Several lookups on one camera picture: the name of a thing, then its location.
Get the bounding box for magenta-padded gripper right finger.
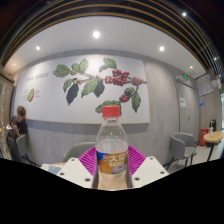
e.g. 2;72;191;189
127;145;170;190

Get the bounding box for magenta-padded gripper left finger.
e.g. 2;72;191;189
57;145;101;190

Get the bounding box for clear red-capped drink bottle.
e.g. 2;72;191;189
94;105;130;192

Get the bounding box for white and blue paper sheet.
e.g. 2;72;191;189
41;163;63;175

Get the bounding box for red fire extinguisher cabinet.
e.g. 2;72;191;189
199;128;209;147

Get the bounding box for grey door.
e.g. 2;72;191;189
173;75;201;145

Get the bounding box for person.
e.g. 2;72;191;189
5;105;30;163

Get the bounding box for small round wooden table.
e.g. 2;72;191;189
203;130;224;163

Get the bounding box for white notice board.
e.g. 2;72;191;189
195;72;216;98

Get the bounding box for round ceiling lights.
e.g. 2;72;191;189
33;11;220;63

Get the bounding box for coffee plant wall mural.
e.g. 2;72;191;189
13;54;151;125

